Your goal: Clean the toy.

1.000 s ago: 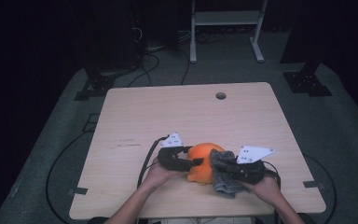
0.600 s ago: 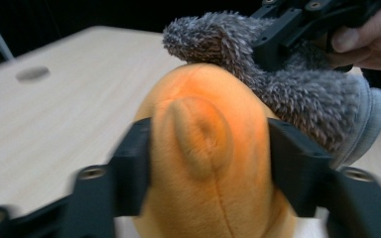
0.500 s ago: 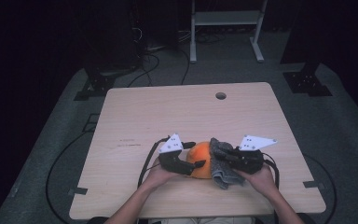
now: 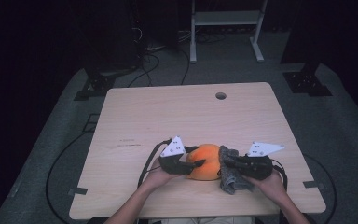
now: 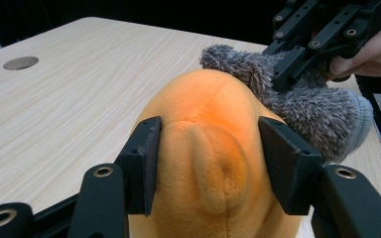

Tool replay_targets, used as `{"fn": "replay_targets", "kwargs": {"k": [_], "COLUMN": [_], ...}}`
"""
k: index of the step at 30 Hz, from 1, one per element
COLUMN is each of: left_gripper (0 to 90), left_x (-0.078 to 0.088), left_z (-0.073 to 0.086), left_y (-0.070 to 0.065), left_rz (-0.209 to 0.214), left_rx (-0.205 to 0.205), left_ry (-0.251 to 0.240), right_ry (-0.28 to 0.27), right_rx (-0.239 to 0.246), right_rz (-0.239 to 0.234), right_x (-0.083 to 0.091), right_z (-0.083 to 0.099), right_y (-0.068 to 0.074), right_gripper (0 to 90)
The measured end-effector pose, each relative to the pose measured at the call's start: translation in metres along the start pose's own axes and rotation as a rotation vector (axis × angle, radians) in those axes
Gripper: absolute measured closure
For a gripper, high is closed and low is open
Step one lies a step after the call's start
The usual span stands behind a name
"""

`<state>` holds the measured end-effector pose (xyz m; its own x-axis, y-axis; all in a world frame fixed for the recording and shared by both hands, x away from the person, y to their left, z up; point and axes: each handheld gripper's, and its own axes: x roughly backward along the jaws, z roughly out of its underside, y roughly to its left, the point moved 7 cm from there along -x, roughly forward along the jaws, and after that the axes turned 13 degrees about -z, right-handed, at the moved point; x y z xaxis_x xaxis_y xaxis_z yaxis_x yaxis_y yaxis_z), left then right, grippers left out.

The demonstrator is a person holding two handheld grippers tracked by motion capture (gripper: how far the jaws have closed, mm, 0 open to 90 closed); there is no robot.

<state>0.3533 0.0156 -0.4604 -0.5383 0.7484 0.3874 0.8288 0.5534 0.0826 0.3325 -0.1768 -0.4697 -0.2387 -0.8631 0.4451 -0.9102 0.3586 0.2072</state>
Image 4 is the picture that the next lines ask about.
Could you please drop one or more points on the orange plush toy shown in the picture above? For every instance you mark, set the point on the orange plush toy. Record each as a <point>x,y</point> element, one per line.
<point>209,165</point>

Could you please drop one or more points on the black tape square outline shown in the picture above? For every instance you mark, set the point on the black tape square outline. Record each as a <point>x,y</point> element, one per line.
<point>84,126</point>

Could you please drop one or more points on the grey tape strip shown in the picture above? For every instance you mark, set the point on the grey tape strip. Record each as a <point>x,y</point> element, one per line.
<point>13,191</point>

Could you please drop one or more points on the black tape strip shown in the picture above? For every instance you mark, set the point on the black tape strip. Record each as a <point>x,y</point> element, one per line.
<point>313,184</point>
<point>78,191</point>

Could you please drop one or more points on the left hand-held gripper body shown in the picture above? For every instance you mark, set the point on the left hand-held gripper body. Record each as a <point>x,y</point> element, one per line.
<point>174,165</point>

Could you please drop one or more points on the person's left hand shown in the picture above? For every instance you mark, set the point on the person's left hand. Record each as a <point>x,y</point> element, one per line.
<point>157,179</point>

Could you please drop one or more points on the white metal stand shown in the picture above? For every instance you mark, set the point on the white metal stand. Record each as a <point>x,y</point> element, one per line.
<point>227,18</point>

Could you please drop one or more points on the grey fluffy cloth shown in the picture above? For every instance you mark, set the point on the grey fluffy cloth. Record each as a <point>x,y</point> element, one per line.
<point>230,183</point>

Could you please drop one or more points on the person's right hand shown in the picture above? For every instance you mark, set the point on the person's right hand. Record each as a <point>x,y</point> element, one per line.
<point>272,186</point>

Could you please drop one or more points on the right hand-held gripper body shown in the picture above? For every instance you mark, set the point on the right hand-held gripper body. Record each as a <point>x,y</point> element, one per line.
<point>258,168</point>

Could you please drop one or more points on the black metal stand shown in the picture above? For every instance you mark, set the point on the black metal stand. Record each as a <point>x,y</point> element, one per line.
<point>306,82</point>
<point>96,85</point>

